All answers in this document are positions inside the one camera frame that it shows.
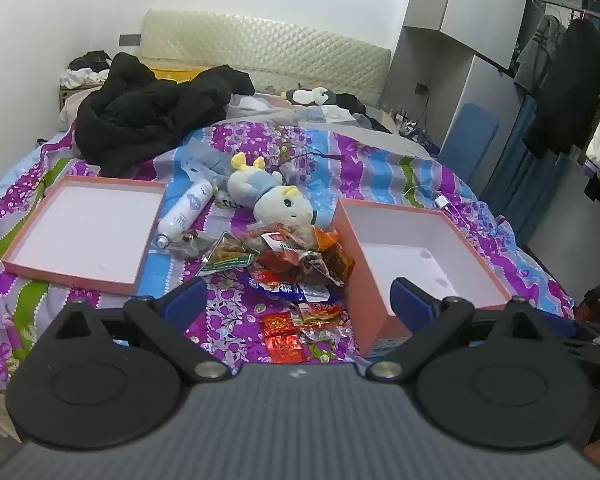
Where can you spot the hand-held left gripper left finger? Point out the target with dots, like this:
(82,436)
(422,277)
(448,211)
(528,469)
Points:
(187,300)

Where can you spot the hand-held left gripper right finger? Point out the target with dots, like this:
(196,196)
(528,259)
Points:
(405,300)

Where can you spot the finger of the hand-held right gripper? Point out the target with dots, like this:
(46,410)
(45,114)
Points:
(595,347)

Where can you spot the grey snack packet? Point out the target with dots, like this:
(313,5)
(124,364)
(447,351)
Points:
(190,245)

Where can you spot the pink cardboard box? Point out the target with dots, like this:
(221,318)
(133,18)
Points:
(420,240)

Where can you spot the blue and white snack packet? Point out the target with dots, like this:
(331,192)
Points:
(280,287)

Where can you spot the pile of snack packets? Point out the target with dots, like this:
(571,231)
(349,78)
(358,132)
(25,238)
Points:
(300,260)

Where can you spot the white spray bottle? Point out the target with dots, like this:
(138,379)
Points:
(185,210)

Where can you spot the pink box lid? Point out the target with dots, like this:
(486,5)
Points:
(80,230)

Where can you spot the white and blue plush toy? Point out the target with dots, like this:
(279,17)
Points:
(280,205)

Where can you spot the purple floral bedspread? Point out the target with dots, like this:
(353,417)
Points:
(370,170)

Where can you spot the clear blue printed plastic bag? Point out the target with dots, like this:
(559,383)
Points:
(200,160)

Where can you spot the blue curtain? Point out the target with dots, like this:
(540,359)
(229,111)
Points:
(525,175)

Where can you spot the blue chair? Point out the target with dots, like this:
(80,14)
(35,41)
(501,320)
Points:
(472,135)

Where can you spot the black jacket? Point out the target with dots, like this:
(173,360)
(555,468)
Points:
(145,110)

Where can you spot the dark clothes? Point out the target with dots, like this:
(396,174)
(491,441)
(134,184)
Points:
(355,107)

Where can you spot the black and white penguin plush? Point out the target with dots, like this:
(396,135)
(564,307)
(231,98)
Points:
(307,95)

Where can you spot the yellow cloth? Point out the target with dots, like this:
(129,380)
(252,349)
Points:
(172,72)

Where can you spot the heap of white and black clothes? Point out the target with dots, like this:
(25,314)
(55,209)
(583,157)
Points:
(87,67)

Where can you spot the black hanging coat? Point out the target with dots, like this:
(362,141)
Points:
(570,90)

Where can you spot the cream quilted headboard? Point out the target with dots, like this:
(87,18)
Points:
(280,55)

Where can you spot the grey hanging hoodie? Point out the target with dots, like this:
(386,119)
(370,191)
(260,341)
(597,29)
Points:
(537,55)

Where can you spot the white cabinet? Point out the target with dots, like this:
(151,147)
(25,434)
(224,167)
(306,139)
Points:
(455,10)

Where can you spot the wall socket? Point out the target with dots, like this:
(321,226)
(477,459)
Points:
(422,89)

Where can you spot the dark wall switch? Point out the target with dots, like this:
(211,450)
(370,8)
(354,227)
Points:
(129,39)

